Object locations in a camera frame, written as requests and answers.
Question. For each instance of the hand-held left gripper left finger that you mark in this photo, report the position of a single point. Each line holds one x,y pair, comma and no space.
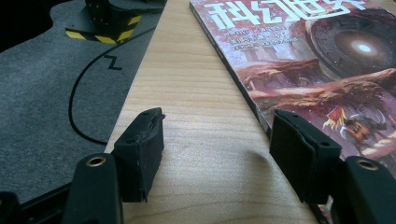
140,149

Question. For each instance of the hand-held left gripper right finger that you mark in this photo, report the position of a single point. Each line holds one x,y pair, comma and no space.
299,155

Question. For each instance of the red science fiction magazine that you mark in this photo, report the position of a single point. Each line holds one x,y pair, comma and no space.
311,77

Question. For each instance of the black stand base hazard stripes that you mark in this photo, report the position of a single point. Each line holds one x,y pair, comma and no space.
109,21

